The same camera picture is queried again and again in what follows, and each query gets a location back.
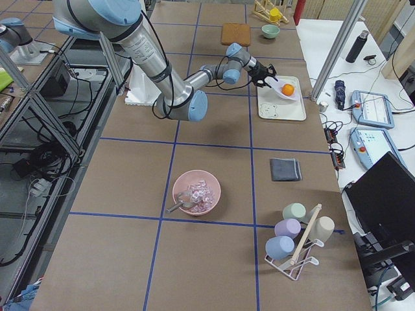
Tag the white round plate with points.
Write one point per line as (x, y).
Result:
(275, 90)

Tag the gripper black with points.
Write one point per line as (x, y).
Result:
(258, 70)

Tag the clear ice cubes pile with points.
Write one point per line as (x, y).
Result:
(202, 195)

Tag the wooden cutting board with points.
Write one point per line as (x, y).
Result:
(235, 33)

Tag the metal scoop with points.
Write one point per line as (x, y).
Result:
(183, 200)

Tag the beige cup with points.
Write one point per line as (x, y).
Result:
(322, 229)

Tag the aluminium frame post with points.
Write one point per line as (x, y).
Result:
(337, 47)

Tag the wooden mug rack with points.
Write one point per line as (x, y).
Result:
(262, 8)

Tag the black laptop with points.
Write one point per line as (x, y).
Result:
(383, 200)

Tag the blue cup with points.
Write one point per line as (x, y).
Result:
(279, 247)

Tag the teach pendant near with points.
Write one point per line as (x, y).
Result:
(371, 144)

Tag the folded dark umbrella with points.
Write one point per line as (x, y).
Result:
(340, 94)

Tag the pink bowl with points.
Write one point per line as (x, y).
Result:
(191, 177)

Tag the yellow mug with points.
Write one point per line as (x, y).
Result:
(275, 15)

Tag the orange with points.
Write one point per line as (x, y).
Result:
(288, 90)

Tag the teach pendant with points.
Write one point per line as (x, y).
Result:
(371, 144)
(372, 109)

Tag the white wire cup rack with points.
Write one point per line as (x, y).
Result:
(292, 268)

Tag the purple cup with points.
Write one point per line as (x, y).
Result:
(288, 227)

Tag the folded grey cloth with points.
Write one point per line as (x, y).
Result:
(285, 169)

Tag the wooden rack dowel handle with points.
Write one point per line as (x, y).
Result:
(305, 235)

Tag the black power strip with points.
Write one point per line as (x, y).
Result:
(335, 148)

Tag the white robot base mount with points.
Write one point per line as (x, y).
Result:
(142, 91)

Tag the light green bowl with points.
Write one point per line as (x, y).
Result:
(270, 31)

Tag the teach pendant far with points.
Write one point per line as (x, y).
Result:
(372, 109)

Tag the small metal cup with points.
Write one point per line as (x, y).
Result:
(323, 106)

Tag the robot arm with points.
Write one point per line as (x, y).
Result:
(14, 34)
(121, 22)

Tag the black water bottle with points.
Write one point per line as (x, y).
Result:
(357, 46)

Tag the green cup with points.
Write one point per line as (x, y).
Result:
(294, 210)

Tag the cream bear tray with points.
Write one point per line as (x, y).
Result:
(279, 109)

